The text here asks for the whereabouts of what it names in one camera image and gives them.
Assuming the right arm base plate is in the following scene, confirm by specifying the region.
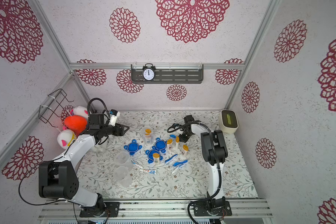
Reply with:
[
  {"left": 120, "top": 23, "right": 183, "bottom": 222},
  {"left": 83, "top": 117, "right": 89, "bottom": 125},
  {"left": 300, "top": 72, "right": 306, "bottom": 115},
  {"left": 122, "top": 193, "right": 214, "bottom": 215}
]
[{"left": 193, "top": 197, "right": 232, "bottom": 217}]

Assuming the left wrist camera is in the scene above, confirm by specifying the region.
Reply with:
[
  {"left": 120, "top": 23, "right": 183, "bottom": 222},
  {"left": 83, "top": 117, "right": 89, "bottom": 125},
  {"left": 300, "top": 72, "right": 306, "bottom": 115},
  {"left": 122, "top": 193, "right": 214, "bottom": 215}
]
[{"left": 109, "top": 109, "right": 120, "bottom": 127}]

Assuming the left blue container lid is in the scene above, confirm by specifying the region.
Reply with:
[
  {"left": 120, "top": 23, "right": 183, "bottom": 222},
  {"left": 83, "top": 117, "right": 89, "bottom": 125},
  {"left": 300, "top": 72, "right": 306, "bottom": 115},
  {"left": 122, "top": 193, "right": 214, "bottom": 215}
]
[{"left": 124, "top": 139, "right": 142, "bottom": 155}]

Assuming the blue toothbrush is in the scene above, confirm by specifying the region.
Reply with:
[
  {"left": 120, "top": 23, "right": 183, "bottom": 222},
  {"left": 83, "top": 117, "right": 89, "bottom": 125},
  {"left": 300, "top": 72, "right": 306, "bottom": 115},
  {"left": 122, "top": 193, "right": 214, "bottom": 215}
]
[
  {"left": 164, "top": 154, "right": 178, "bottom": 164},
  {"left": 173, "top": 160, "right": 188, "bottom": 167}
]

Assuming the grey wall shelf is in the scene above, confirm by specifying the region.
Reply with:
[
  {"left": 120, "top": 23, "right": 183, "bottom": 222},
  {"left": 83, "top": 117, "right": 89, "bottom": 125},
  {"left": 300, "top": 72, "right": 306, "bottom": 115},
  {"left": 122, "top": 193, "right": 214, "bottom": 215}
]
[{"left": 131, "top": 64, "right": 204, "bottom": 84}]

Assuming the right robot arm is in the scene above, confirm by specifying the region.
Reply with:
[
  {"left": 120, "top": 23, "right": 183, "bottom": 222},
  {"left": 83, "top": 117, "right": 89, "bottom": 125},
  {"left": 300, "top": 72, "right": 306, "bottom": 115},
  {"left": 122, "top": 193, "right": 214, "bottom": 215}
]
[{"left": 167, "top": 115, "right": 228, "bottom": 210}]

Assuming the upper right blue lid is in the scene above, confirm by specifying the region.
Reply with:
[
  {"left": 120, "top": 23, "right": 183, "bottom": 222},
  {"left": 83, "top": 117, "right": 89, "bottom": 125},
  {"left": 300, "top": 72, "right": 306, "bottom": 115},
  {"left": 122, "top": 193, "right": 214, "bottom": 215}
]
[{"left": 152, "top": 138, "right": 167, "bottom": 154}]

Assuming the cream box with green window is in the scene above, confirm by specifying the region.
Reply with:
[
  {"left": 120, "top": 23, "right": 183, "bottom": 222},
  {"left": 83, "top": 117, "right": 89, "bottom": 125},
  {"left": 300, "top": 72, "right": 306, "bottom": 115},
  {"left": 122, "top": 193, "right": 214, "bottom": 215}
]
[{"left": 218, "top": 109, "right": 239, "bottom": 133}]

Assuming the slim yellow cap tube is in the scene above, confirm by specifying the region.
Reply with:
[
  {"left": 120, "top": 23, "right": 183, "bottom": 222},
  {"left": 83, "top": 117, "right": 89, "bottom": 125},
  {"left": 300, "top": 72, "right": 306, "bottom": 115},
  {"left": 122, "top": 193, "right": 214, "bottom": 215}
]
[{"left": 145, "top": 137, "right": 151, "bottom": 145}]

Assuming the red white toothpaste tube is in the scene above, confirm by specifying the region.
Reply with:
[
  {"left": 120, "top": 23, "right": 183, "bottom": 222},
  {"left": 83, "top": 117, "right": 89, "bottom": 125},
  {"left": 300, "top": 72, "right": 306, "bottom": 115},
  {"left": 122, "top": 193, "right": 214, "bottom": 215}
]
[{"left": 140, "top": 169, "right": 156, "bottom": 175}]

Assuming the white small plush dog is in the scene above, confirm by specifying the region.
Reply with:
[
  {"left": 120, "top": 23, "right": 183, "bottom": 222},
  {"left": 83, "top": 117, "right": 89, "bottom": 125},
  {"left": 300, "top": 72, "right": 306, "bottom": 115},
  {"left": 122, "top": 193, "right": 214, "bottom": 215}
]
[{"left": 90, "top": 137, "right": 108, "bottom": 153}]

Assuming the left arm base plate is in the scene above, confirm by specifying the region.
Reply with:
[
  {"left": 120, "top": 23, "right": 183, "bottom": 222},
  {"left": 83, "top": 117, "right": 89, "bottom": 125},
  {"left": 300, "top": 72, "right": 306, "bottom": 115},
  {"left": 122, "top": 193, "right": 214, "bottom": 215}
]
[{"left": 79, "top": 202, "right": 120, "bottom": 217}]

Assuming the black alarm clock on shelf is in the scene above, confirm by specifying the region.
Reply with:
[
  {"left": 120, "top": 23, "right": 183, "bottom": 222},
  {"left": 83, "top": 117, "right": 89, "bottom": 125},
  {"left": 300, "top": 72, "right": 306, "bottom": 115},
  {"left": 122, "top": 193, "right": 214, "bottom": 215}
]
[{"left": 142, "top": 63, "right": 156, "bottom": 81}]

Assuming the upper white pink plush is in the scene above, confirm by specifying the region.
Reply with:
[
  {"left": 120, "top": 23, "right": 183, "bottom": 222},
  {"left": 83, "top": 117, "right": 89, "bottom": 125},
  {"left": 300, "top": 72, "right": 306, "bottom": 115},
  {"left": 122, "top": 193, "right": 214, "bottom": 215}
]
[{"left": 70, "top": 106, "right": 88, "bottom": 120}]

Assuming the white pink plush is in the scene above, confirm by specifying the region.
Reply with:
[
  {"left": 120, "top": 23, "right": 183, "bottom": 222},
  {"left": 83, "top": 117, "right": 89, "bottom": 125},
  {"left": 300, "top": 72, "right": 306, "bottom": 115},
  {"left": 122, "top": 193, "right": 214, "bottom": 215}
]
[
  {"left": 70, "top": 106, "right": 88, "bottom": 120},
  {"left": 57, "top": 129, "right": 77, "bottom": 150}
]

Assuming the blue toothbrush upper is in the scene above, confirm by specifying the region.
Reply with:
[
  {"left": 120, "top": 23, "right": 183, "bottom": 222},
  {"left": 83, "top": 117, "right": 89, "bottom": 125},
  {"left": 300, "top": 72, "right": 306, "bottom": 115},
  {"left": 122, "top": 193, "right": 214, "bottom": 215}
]
[{"left": 164, "top": 154, "right": 178, "bottom": 164}]

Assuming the lower middle blue lid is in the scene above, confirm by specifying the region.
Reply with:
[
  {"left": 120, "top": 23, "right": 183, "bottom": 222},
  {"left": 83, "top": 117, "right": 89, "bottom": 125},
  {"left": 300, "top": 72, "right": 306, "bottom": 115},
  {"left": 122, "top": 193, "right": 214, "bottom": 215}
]
[{"left": 145, "top": 149, "right": 163, "bottom": 164}]

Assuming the clear plastic container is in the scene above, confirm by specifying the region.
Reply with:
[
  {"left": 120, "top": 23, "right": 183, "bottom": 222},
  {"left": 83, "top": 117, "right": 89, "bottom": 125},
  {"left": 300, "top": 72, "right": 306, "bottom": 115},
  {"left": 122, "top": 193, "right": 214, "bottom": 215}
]
[
  {"left": 114, "top": 152, "right": 133, "bottom": 169},
  {"left": 141, "top": 126, "right": 154, "bottom": 146},
  {"left": 113, "top": 166, "right": 133, "bottom": 188}
]

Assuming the red plush toy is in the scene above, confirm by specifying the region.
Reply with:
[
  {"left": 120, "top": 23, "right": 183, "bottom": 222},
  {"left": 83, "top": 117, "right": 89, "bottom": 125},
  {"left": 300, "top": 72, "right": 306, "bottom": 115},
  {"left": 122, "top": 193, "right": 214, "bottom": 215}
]
[{"left": 64, "top": 115, "right": 87, "bottom": 136}]

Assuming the blue toothbrush middle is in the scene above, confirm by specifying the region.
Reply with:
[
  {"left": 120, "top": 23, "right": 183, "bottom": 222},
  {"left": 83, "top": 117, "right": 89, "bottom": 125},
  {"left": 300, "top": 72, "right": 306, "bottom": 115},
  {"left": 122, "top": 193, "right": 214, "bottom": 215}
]
[{"left": 173, "top": 160, "right": 188, "bottom": 167}]

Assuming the lower white pink plush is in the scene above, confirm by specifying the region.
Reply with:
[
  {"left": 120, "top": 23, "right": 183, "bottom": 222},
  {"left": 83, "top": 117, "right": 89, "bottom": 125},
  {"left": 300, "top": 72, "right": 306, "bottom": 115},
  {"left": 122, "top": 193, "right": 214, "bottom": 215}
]
[{"left": 57, "top": 129, "right": 77, "bottom": 150}]

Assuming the wrapped toothbrush lower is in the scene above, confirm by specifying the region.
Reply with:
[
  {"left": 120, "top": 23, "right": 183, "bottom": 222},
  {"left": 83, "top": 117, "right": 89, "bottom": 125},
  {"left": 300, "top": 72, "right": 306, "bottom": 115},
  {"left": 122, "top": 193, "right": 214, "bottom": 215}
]
[{"left": 172, "top": 164, "right": 186, "bottom": 174}]

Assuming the black wire basket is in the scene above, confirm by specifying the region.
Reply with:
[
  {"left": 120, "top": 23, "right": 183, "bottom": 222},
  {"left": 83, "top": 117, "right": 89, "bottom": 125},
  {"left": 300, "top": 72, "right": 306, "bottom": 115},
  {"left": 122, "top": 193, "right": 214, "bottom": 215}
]
[{"left": 38, "top": 88, "right": 73, "bottom": 131}]

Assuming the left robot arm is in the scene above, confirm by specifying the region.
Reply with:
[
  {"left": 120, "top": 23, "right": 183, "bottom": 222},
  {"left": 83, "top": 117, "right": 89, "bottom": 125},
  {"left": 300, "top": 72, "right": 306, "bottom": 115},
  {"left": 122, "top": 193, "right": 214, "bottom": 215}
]
[{"left": 38, "top": 110, "right": 129, "bottom": 217}]

